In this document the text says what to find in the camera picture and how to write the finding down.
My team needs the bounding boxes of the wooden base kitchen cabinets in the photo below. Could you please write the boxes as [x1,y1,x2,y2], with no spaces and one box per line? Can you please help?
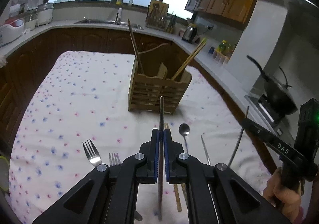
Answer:
[0,27,250,155]

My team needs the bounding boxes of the person's right hand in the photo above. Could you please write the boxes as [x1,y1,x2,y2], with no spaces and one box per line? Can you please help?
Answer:
[263,167,303,224]

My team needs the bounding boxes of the green rimmed bowl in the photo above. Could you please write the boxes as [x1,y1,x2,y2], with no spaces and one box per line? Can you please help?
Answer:
[0,155,10,192]

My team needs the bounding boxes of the small wooden wall cabinets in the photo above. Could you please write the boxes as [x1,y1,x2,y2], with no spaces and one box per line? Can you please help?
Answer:
[185,0,258,24]

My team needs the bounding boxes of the yellow green oil bottle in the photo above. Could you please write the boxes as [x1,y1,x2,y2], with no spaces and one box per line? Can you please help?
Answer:
[219,40,231,56]

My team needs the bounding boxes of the kitchen faucet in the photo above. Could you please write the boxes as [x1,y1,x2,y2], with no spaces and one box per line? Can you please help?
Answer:
[109,0,123,24]

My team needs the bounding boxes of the black wok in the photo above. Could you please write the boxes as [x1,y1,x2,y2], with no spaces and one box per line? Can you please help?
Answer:
[246,55,298,115]

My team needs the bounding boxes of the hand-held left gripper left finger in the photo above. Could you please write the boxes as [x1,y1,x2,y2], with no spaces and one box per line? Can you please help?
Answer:
[32,129,160,224]

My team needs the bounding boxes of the metal spoon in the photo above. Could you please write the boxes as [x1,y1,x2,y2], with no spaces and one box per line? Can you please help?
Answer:
[178,123,190,155]

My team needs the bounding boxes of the white pink rice cooker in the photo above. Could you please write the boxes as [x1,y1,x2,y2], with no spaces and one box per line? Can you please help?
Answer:
[0,18,25,47]

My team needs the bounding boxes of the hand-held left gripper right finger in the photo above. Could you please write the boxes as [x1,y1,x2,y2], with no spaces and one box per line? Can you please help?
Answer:
[164,129,292,224]

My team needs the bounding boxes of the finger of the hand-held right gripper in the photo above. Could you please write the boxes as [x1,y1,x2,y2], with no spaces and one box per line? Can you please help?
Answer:
[242,117,297,162]

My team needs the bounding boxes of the knife and utensil rack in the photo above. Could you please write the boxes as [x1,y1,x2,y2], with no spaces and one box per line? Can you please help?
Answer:
[159,12,177,34]

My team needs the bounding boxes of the steel electric kettle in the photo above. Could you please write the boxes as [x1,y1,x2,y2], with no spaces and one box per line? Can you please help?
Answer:
[181,25,198,43]

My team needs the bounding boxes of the gas stove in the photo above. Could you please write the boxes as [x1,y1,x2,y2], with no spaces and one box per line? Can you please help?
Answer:
[245,93,292,137]

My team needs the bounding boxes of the wooden utensil holder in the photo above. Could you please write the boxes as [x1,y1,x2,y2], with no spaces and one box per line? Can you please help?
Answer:
[128,43,192,115]

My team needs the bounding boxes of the steel kitchen sink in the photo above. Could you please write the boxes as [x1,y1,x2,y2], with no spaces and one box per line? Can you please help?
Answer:
[74,18,144,30]

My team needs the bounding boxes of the large metal fork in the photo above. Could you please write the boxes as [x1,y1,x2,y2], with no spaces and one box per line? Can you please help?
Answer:
[82,139,102,167]

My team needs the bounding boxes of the steel lid electric cooker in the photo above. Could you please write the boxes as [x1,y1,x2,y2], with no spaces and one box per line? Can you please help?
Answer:
[37,2,54,27]

